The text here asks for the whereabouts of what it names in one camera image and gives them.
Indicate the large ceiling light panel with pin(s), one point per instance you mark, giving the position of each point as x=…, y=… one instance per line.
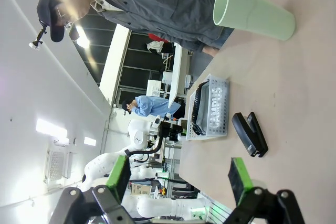
x=51, y=128

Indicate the black mounted camera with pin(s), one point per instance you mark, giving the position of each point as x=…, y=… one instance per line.
x=39, y=36

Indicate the pale green plastic cup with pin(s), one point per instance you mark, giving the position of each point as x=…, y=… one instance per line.
x=265, y=18

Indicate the grey black pencil case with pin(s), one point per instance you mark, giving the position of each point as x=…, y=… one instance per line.
x=202, y=108

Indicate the white partition board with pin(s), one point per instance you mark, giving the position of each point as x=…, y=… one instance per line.
x=176, y=77

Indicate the person in blue shirt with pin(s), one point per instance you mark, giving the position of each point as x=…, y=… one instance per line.
x=152, y=106

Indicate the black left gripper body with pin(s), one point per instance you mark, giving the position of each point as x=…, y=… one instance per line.
x=168, y=130

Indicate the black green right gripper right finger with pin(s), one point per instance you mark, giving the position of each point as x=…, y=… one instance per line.
x=240, y=179

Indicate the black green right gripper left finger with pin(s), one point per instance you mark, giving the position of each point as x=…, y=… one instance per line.
x=119, y=174

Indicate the dark baseball cap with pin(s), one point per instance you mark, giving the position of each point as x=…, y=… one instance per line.
x=48, y=11

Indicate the small ceiling light panel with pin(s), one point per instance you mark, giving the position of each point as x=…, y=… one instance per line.
x=90, y=141

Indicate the white perforated CAMPUS basket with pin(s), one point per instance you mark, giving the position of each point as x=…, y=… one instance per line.
x=218, y=108

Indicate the brown cardboard box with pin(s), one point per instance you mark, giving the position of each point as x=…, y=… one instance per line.
x=140, y=188

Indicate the person's hand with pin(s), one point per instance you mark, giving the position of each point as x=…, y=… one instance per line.
x=210, y=51

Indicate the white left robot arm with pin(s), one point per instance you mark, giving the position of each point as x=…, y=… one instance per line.
x=101, y=165

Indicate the black stapler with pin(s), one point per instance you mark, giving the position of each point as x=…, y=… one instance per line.
x=245, y=132

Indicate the person in grey jacket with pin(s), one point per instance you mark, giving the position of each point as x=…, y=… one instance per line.
x=162, y=3

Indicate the white ceiling air conditioner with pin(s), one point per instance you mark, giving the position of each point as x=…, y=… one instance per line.
x=56, y=165

